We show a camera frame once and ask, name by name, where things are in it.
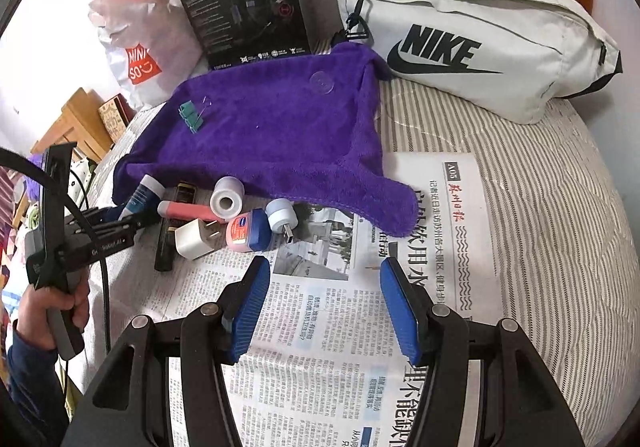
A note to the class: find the white waist bag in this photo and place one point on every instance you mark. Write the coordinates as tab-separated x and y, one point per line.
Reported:
475	17

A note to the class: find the white charger plug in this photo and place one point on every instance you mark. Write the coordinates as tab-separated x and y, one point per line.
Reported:
192	239

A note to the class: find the wooden furniture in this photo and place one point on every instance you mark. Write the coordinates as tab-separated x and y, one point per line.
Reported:
75	122

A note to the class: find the patterned box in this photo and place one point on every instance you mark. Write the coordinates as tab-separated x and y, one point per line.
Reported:
114	116

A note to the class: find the white power strip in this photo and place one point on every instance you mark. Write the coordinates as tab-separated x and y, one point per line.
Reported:
77	174

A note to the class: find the person's left forearm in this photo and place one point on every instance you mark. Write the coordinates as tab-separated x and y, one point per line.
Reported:
30	392

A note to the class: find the black headphone box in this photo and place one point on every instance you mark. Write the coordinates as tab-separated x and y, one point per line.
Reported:
240	7

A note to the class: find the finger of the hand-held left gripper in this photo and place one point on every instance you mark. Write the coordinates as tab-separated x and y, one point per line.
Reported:
100	216
131	226

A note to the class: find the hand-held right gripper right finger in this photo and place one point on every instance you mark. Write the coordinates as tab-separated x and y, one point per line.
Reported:
400	312

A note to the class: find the white plastic shopping bag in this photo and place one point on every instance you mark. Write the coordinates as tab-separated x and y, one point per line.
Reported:
130	42

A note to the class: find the person's left hand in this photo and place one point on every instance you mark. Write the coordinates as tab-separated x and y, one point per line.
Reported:
35	322

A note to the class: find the clear suction cup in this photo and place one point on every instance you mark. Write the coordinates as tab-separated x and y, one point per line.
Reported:
322	83

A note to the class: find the blue and white tube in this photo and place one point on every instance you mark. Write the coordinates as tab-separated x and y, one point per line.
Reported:
145	194

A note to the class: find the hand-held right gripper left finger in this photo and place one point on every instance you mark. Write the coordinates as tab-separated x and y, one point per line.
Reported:
250	312

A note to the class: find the purple towel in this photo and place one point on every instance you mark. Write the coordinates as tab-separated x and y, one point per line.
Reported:
275	137

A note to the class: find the pink tube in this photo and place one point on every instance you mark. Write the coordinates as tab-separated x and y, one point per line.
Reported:
187	211

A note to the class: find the pink jar with blue lid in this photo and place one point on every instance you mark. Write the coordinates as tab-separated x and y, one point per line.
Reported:
250	232

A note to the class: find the green binder clip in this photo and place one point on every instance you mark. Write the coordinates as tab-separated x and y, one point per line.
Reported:
186	110
195	123

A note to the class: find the white tape roll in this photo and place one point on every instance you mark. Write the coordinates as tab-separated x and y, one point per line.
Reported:
220	199

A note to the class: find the black and gold lipstick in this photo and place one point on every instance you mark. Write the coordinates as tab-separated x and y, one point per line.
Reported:
167	242

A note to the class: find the newspaper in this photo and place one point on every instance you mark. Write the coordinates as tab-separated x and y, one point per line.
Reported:
325	307

